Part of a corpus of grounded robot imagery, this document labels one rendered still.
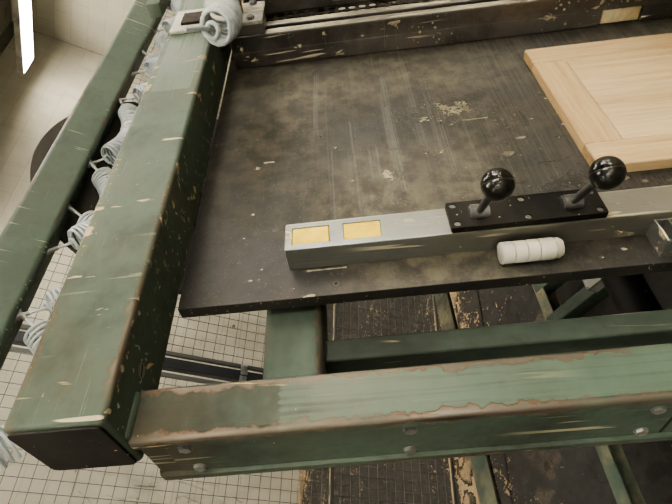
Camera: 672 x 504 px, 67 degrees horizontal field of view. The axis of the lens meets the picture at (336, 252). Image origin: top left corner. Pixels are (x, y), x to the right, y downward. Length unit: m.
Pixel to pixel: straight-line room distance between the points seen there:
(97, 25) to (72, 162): 6.30
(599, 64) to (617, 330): 0.56
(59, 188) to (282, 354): 0.91
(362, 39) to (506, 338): 0.72
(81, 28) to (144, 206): 7.20
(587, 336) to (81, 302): 0.61
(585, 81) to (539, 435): 0.67
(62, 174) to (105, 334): 0.92
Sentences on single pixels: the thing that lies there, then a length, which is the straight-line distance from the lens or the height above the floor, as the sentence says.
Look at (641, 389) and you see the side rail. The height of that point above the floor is 1.42.
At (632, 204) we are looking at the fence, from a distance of 0.77.
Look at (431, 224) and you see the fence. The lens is 0.69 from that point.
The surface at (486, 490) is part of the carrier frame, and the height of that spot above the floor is 0.78.
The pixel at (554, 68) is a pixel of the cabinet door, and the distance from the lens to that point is 1.08.
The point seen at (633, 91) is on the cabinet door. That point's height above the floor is 1.19.
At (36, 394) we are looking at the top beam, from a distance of 0.59.
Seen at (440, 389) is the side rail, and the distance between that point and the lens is 0.53.
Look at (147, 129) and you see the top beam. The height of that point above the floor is 1.94.
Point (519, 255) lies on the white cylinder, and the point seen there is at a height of 1.45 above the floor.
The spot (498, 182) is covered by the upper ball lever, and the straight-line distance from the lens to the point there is 0.58.
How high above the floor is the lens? 1.88
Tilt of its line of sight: 19 degrees down
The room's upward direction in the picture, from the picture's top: 75 degrees counter-clockwise
